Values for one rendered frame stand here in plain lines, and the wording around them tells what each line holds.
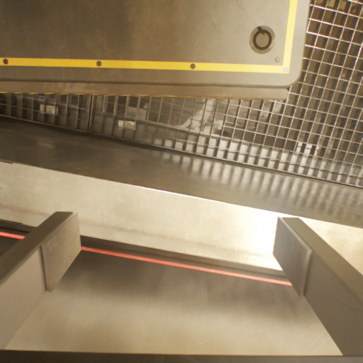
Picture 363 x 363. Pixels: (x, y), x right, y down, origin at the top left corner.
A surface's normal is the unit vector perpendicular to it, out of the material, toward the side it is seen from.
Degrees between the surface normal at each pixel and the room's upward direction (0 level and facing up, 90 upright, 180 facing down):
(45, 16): 0
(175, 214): 1
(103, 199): 1
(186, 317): 72
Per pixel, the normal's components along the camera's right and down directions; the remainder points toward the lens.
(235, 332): 0.19, -0.82
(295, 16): 0.00, 0.26
